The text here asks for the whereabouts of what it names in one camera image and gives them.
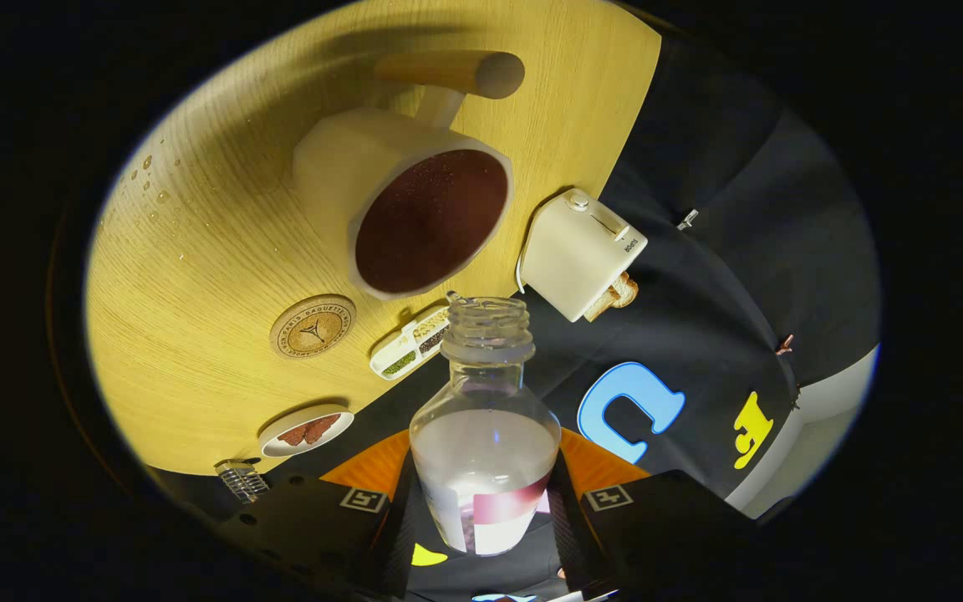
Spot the cream cup with wooden handle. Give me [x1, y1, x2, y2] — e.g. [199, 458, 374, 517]
[292, 50, 526, 302]

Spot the round cork coaster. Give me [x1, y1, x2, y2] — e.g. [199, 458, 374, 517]
[269, 293, 358, 360]

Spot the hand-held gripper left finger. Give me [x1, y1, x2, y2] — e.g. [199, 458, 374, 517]
[214, 428, 424, 599]

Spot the clear juice bottle pink label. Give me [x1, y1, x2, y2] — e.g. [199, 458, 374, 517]
[409, 295, 563, 557]

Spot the white divided seed dish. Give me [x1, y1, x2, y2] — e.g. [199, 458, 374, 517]
[369, 303, 454, 381]

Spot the white round plate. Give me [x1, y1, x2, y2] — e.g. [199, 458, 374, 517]
[258, 405, 355, 458]

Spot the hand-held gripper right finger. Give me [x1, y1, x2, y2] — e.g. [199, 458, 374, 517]
[548, 426, 758, 599]

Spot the toast slice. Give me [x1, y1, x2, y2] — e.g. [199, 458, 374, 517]
[583, 272, 639, 323]

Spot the black backdrop cloth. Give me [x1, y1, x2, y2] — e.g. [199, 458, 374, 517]
[147, 33, 881, 602]

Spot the white toaster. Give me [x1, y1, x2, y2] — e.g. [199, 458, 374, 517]
[520, 188, 649, 324]

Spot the small wire basket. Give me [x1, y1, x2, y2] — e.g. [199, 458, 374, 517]
[214, 458, 270, 504]

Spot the wooden table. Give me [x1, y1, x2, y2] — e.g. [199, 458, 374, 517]
[84, 0, 664, 477]

